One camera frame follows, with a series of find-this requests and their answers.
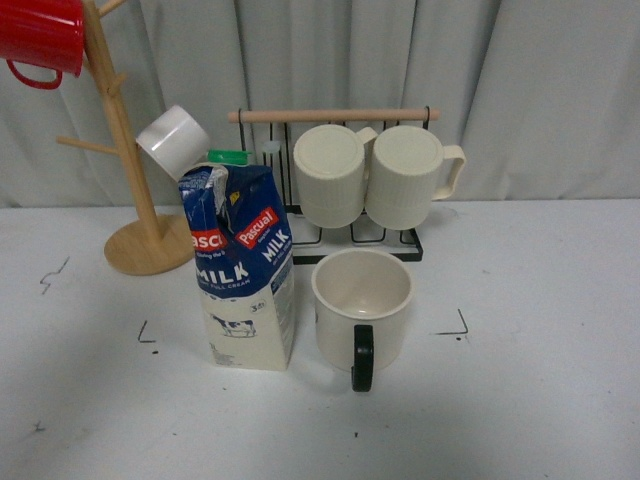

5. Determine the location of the grey curtain backdrop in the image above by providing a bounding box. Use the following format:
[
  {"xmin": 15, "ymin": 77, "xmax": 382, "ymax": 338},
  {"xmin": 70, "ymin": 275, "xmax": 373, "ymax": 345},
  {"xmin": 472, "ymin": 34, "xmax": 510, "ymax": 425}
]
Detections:
[{"xmin": 0, "ymin": 0, "xmax": 640, "ymax": 210}]

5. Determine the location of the blue white milk carton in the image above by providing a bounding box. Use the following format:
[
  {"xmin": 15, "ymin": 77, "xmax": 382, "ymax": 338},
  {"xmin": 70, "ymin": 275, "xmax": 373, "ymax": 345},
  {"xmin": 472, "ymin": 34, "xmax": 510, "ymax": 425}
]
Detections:
[{"xmin": 178, "ymin": 162, "xmax": 296, "ymax": 371}]

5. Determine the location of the cream ribbed mug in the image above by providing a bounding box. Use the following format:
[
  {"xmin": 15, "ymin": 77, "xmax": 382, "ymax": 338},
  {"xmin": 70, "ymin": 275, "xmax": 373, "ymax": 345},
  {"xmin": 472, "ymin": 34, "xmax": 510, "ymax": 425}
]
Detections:
[
  {"xmin": 365, "ymin": 125, "xmax": 466, "ymax": 231},
  {"xmin": 294, "ymin": 124, "xmax": 377, "ymax": 229}
]

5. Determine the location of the right cream ribbed mug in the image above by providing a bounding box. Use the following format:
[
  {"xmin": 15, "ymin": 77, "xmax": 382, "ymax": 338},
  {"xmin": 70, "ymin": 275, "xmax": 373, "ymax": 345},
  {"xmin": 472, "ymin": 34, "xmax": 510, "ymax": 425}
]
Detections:
[{"xmin": 365, "ymin": 125, "xmax": 466, "ymax": 231}]

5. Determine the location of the red hanging mug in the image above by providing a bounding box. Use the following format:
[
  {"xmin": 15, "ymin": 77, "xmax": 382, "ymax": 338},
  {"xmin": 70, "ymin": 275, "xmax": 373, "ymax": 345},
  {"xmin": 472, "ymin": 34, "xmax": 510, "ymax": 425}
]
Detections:
[{"xmin": 1, "ymin": 0, "xmax": 85, "ymax": 90}]

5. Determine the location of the white hanging mug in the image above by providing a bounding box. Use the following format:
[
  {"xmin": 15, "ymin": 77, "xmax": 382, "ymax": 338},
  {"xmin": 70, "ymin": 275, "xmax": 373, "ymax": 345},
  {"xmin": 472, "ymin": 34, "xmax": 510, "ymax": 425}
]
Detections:
[{"xmin": 136, "ymin": 105, "xmax": 210, "ymax": 181}]

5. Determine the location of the cream mug black handle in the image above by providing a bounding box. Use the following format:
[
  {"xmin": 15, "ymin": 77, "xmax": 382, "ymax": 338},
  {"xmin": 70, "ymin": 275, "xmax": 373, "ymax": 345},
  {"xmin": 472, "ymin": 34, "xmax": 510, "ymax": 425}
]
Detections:
[{"xmin": 311, "ymin": 248, "xmax": 414, "ymax": 393}]

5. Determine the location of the left cream ribbed mug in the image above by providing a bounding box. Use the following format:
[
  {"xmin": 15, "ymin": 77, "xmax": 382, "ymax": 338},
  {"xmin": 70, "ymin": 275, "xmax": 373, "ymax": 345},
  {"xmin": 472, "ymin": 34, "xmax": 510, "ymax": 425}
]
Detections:
[{"xmin": 294, "ymin": 124, "xmax": 377, "ymax": 229}]

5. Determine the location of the wooden mug tree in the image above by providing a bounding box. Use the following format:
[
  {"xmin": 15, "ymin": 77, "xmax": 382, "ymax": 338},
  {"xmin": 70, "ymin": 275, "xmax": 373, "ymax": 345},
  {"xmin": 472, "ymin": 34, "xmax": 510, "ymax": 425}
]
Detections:
[{"xmin": 56, "ymin": 1, "xmax": 193, "ymax": 276}]

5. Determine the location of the black wire cup rack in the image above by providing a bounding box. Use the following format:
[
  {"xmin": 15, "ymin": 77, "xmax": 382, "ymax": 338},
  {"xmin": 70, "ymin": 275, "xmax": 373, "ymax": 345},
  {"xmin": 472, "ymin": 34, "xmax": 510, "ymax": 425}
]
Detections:
[{"xmin": 227, "ymin": 106, "xmax": 441, "ymax": 265}]

